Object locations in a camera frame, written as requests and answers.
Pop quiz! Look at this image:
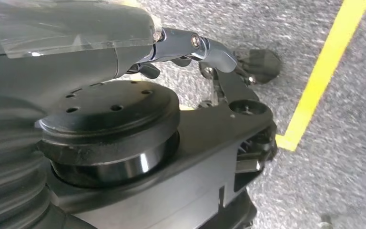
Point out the black robot left foot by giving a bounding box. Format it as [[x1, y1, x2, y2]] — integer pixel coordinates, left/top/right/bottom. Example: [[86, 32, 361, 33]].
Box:
[[233, 49, 282, 84]]

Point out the yellow floor tape rectangle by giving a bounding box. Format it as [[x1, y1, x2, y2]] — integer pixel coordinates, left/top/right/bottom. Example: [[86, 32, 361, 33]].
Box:
[[179, 0, 366, 152]]

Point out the ribbed grey left arm sleeve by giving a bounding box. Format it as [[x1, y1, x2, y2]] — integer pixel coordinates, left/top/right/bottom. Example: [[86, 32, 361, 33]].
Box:
[[0, 94, 57, 229]]

